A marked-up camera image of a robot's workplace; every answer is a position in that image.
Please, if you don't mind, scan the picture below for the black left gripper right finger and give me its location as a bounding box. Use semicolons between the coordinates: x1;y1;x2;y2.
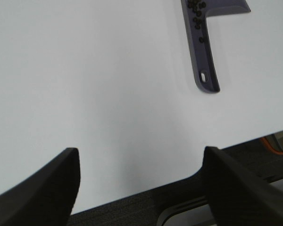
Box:
202;146;283;226

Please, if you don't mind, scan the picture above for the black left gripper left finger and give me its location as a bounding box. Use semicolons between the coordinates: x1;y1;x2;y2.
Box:
0;148;81;226

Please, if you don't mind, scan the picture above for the purple plastic dustpan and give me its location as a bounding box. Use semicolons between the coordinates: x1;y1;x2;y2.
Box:
181;0;250;94

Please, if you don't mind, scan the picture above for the pile of coffee beans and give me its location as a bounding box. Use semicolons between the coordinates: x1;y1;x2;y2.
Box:
185;0;207;44

